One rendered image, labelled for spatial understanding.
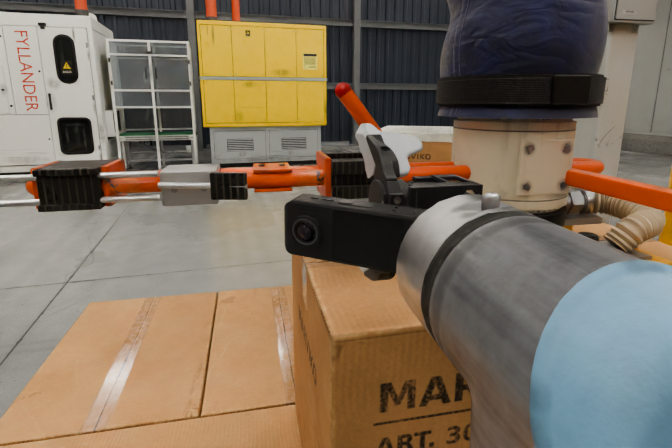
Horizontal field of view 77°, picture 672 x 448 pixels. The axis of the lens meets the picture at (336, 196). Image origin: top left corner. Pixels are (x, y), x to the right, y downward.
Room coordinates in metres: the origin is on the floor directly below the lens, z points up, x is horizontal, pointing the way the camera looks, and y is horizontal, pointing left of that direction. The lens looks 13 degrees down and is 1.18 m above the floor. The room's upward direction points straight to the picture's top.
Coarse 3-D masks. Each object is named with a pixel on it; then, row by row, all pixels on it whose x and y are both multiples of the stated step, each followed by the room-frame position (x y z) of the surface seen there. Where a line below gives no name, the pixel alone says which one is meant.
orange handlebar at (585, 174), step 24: (240, 168) 0.58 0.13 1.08; (264, 168) 0.55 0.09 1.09; (288, 168) 0.55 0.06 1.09; (312, 168) 0.60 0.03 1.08; (432, 168) 0.59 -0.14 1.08; (456, 168) 0.60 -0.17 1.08; (576, 168) 0.63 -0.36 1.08; (600, 168) 0.64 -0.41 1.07; (120, 192) 0.51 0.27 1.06; (144, 192) 0.52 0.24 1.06; (600, 192) 0.51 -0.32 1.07; (624, 192) 0.48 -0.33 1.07; (648, 192) 0.45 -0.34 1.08
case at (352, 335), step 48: (336, 288) 0.49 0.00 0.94; (384, 288) 0.49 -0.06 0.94; (336, 336) 0.39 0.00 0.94; (384, 336) 0.40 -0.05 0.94; (336, 384) 0.39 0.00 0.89; (384, 384) 0.40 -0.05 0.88; (432, 384) 0.41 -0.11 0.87; (336, 432) 0.39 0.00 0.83; (384, 432) 0.40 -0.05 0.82; (432, 432) 0.41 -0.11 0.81
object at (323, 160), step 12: (324, 156) 0.57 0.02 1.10; (336, 156) 0.64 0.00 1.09; (348, 156) 0.64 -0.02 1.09; (360, 156) 0.64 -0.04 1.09; (324, 168) 0.56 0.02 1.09; (336, 168) 0.54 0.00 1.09; (348, 168) 0.55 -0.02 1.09; (360, 168) 0.55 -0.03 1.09; (324, 180) 0.56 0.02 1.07; (336, 180) 0.55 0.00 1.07; (348, 180) 0.55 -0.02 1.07; (360, 180) 0.56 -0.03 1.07; (372, 180) 0.56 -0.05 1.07; (324, 192) 0.56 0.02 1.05; (336, 192) 0.54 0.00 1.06; (348, 192) 0.55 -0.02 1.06; (360, 192) 0.55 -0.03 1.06
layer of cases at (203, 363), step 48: (288, 288) 1.35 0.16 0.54; (96, 336) 1.05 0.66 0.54; (144, 336) 1.05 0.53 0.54; (192, 336) 1.05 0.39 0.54; (240, 336) 1.05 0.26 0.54; (288, 336) 1.05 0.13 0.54; (48, 384) 0.85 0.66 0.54; (96, 384) 0.85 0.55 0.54; (144, 384) 0.85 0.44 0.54; (192, 384) 0.85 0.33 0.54; (240, 384) 0.85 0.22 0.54; (288, 384) 0.85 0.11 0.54; (0, 432) 0.71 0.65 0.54; (48, 432) 0.71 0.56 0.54; (96, 432) 0.71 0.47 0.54; (144, 432) 0.71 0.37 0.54; (192, 432) 0.71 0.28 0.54; (240, 432) 0.71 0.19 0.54; (288, 432) 0.71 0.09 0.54
